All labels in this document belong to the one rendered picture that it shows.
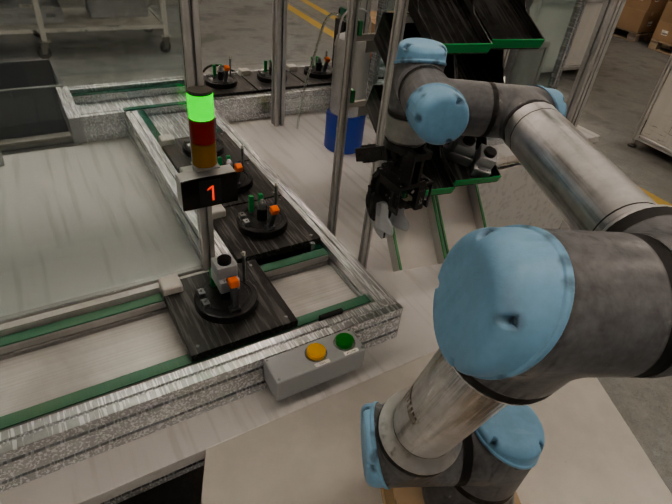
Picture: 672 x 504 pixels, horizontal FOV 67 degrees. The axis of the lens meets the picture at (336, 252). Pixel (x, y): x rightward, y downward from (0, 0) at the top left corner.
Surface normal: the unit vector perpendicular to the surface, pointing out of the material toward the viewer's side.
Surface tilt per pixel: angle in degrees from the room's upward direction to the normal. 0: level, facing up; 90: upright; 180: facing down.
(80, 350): 0
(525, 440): 9
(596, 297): 41
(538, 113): 23
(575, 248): 6
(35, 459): 90
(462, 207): 45
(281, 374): 0
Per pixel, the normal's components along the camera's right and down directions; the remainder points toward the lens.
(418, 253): 0.31, -0.15
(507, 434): 0.25, -0.77
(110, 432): 0.51, 0.55
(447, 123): 0.09, 0.61
